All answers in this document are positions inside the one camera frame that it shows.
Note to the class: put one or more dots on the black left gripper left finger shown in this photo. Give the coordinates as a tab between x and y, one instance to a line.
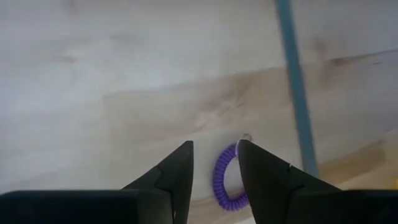
93	208

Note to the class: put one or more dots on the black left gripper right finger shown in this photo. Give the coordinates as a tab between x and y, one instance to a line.
295	205

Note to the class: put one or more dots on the purple spiral wrist coil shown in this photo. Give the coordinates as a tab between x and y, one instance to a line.
217	183

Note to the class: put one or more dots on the grey perforated metal shelf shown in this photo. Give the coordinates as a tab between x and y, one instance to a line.
295	87

